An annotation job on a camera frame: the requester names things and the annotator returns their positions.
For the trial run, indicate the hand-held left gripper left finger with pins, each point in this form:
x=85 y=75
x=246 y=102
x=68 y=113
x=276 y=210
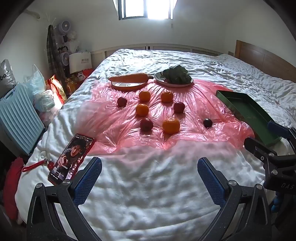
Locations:
x=87 y=180

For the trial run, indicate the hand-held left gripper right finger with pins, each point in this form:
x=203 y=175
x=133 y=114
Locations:
x=210 y=182

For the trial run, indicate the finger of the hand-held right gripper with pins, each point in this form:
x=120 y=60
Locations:
x=276 y=128
x=259 y=148

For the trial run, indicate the green rectangular tray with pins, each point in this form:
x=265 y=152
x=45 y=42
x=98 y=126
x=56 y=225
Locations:
x=247 y=109

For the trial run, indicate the dark purple plum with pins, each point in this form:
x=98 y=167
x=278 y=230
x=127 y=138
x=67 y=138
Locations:
x=208 y=122

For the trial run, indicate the orange tangerine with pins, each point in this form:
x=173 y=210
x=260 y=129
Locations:
x=167 y=96
x=144 y=96
x=171 y=125
x=142 y=109

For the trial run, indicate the red plum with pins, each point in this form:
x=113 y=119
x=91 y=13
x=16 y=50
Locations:
x=146 y=124
x=121 y=101
x=179 y=107

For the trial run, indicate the smartphone in red case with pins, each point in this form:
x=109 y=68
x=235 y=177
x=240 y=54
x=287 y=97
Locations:
x=69 y=157

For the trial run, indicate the wooden headboard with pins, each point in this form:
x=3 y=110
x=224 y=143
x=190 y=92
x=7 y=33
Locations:
x=259 y=58

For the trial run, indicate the red cloth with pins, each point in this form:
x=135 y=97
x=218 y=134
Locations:
x=12 y=185

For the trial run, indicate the pink plastic sheet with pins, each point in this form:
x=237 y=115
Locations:
x=194 y=102

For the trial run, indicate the clear bag with white contents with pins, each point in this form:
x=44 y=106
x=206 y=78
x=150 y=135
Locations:
x=44 y=100

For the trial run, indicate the light blue ribbed suitcase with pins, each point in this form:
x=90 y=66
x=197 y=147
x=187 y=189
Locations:
x=18 y=115

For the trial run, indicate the orange snack bag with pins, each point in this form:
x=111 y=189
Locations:
x=56 y=89

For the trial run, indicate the yellow oil bottle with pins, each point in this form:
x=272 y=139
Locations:
x=71 y=85

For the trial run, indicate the orange carrot-shaped dish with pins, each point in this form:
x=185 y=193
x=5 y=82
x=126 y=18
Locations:
x=127 y=86

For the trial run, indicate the white plate blue rim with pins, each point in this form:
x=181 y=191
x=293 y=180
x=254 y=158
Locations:
x=172 y=85

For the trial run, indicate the green spinach bunch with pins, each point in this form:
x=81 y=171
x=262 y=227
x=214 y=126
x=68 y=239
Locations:
x=177 y=74

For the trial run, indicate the orange carrot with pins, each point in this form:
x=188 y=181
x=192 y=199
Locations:
x=129 y=78

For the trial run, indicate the translucent plastic bag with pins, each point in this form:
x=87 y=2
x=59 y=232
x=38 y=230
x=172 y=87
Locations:
x=34 y=80

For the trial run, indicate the white cardboard box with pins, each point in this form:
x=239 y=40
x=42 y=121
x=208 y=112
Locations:
x=81 y=62

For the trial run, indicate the small grey fan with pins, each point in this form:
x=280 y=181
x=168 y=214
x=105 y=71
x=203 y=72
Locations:
x=63 y=58
x=63 y=26

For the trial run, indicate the plaid scarf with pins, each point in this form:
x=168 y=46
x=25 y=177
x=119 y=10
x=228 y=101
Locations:
x=52 y=53

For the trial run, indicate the grey printed bag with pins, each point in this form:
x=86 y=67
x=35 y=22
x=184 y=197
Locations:
x=7 y=74

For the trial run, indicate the window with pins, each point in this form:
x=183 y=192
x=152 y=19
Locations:
x=148 y=9

